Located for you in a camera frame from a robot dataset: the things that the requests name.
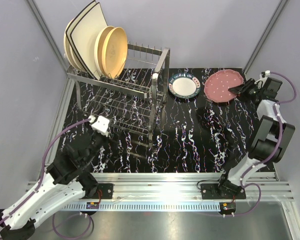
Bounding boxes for pink dotted plate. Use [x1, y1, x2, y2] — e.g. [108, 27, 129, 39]
[204, 69, 244, 103]

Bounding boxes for white plate teal rim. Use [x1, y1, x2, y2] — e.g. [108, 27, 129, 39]
[168, 73, 201, 99]

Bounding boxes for yellow round plate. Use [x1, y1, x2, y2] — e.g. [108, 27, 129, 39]
[101, 27, 128, 79]

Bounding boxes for white round plate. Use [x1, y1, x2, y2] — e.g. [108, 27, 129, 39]
[94, 26, 115, 76]

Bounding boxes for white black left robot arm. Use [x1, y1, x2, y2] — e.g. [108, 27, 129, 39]
[0, 132, 108, 240]

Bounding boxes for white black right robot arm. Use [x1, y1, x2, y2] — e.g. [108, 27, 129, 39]
[216, 77, 296, 199]

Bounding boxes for stainless steel dish rack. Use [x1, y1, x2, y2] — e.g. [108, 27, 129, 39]
[66, 43, 171, 146]

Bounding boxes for cream square plate black rim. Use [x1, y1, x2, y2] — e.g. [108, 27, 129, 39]
[65, 0, 108, 80]

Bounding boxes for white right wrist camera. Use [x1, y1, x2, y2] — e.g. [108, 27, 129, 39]
[259, 70, 271, 83]

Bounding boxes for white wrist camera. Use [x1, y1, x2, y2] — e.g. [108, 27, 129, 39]
[259, 70, 271, 83]
[88, 115, 110, 137]

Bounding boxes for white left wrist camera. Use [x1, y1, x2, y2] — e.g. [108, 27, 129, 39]
[88, 115, 110, 137]

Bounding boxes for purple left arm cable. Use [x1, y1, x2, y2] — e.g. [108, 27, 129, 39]
[0, 117, 95, 238]

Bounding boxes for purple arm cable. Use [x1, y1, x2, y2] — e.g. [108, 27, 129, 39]
[239, 71, 298, 217]
[0, 117, 95, 238]

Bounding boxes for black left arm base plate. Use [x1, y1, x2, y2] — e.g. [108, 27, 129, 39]
[83, 183, 114, 200]

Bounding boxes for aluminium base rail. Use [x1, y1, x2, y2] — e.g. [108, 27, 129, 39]
[22, 172, 295, 201]

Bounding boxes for slotted cable duct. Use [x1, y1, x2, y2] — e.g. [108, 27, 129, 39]
[62, 201, 221, 212]

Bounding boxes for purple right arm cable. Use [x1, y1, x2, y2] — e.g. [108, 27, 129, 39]
[239, 71, 298, 217]

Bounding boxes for aluminium frame post right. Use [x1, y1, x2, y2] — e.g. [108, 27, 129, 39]
[243, 0, 289, 75]

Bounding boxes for aluminium frame post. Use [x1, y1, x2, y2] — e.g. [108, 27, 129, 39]
[243, 0, 289, 75]
[25, 0, 68, 71]

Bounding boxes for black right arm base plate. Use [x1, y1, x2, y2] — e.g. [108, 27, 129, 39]
[199, 182, 247, 200]

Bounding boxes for aluminium frame post left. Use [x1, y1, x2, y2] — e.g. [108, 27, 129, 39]
[25, 0, 68, 71]

